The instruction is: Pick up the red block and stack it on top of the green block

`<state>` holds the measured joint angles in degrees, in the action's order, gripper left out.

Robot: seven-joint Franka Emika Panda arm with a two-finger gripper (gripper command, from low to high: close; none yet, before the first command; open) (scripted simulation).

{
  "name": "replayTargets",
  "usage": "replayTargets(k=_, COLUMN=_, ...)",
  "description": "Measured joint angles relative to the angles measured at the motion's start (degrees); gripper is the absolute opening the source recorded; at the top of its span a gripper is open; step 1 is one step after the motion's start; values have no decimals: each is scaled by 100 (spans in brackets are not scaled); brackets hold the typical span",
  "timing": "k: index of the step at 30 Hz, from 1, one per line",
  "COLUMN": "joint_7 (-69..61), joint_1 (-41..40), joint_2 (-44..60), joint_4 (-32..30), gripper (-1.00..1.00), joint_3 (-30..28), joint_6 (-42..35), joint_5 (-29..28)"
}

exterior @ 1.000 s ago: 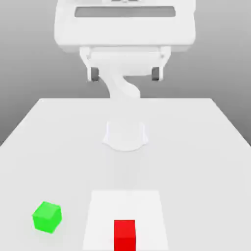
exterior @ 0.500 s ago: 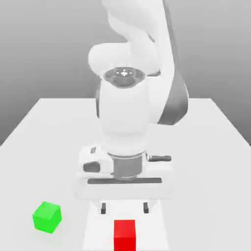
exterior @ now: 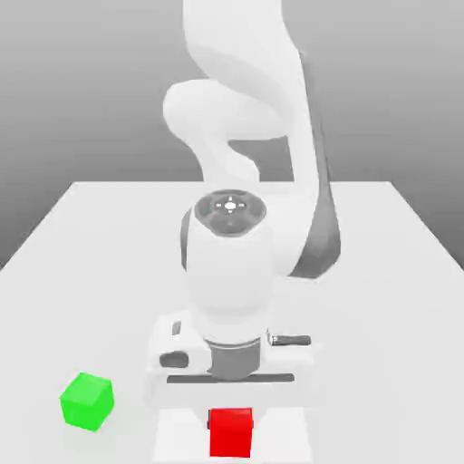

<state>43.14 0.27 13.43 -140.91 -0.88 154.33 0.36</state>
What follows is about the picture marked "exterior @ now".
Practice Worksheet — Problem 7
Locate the small red cube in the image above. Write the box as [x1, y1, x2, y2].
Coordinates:
[207, 407, 255, 459]

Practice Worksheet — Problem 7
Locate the small green cube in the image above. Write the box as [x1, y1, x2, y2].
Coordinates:
[59, 371, 116, 433]

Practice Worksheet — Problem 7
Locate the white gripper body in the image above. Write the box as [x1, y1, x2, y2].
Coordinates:
[142, 363, 317, 411]

